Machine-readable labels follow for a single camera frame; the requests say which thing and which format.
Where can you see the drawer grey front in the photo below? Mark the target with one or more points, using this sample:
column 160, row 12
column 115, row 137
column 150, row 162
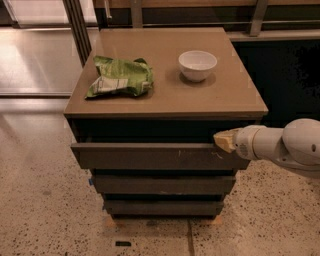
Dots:
column 155, row 156

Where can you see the white ceramic bowl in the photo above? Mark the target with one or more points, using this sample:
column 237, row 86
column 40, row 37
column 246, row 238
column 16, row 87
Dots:
column 197, row 65

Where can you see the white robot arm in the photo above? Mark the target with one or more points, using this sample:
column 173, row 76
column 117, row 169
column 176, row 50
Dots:
column 296, row 147

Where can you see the green crumpled chip bag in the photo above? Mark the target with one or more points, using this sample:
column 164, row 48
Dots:
column 121, row 76

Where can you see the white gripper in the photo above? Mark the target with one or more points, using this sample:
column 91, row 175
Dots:
column 244, row 142

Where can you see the brown drawer cabinet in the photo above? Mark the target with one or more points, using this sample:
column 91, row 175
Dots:
column 175, row 110

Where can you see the metal railing frame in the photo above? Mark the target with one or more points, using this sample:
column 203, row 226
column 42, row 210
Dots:
column 276, row 26

